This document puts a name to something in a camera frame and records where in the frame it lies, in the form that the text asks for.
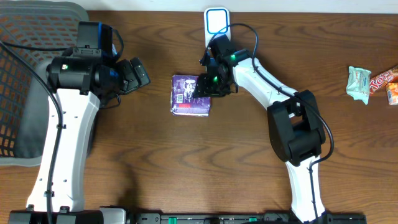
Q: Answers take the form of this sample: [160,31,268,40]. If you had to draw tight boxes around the right black cable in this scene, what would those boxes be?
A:
[198,22,335,223]

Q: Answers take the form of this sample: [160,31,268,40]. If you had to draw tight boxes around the small orange snack packet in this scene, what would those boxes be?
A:
[386,83,398,105]

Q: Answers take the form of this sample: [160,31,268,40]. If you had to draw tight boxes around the white barcode scanner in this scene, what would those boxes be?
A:
[203,7,231,45]

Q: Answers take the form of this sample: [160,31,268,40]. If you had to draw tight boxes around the left black cable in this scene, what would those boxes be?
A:
[0,27,125,224]

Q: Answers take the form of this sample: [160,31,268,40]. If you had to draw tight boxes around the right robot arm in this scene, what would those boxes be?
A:
[193,48,333,223]

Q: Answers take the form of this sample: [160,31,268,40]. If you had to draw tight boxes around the purple snack box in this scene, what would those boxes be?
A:
[170,75,211,117]

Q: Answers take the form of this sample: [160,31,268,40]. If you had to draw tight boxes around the teal snack packet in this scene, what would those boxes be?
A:
[346,66,371,105]

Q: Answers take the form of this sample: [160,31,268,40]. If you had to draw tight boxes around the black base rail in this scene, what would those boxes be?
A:
[8,207,368,224]

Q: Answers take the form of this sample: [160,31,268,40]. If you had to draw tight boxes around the grey plastic mesh basket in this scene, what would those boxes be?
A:
[1,1,89,167]

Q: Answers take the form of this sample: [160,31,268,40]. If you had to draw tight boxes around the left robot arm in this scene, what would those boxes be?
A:
[8,56,150,223]

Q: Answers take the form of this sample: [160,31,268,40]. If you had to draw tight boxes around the black cable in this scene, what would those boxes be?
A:
[198,22,335,223]
[0,27,125,224]

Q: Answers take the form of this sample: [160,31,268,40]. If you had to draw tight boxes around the orange red snack bar wrapper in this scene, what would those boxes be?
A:
[369,65,397,95]

